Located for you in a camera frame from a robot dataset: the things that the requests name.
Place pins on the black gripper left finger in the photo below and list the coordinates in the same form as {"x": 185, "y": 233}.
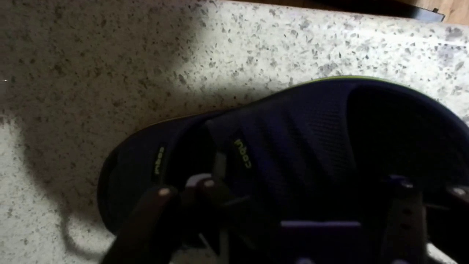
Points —
{"x": 151, "y": 233}

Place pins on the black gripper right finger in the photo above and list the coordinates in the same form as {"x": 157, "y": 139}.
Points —
{"x": 405, "y": 233}

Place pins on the navy slipper green sole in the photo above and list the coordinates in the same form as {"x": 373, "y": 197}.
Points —
{"x": 301, "y": 151}

